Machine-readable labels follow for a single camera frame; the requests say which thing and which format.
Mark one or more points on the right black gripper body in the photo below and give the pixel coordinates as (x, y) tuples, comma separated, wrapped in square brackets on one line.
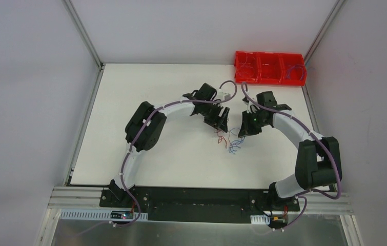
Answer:
[(248, 123)]

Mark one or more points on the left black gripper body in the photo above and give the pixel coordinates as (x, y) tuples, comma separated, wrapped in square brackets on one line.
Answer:
[(216, 116)]

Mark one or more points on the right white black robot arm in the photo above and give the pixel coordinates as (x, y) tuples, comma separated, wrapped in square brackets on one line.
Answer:
[(318, 160)]

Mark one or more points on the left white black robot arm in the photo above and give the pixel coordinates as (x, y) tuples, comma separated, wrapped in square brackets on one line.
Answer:
[(145, 127)]

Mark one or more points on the red three-compartment plastic bin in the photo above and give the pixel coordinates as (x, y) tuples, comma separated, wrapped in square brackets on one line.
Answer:
[(263, 68)]

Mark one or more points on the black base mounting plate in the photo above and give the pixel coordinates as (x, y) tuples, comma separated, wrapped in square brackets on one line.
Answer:
[(196, 204)]

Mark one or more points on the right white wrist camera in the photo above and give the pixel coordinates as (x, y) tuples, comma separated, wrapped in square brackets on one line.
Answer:
[(251, 107)]

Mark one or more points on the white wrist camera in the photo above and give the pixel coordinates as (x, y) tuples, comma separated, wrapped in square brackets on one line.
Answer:
[(251, 107), (222, 96)]

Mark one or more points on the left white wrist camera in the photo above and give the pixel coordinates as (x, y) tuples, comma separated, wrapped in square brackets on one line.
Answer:
[(222, 96)]

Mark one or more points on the aluminium front rail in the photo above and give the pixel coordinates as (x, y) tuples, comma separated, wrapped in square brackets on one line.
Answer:
[(89, 198)]

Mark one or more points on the right aluminium frame post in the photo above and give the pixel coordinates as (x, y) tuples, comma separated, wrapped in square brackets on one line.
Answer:
[(336, 8)]

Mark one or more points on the aluminium frame post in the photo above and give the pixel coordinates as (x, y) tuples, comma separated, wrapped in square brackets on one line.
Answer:
[(77, 22), (336, 8)]

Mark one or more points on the left aluminium frame post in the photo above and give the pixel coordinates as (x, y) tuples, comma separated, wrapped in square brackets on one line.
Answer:
[(77, 22)]

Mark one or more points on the white slotted cable duct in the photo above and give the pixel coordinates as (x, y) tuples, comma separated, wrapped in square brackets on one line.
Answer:
[(102, 215)]

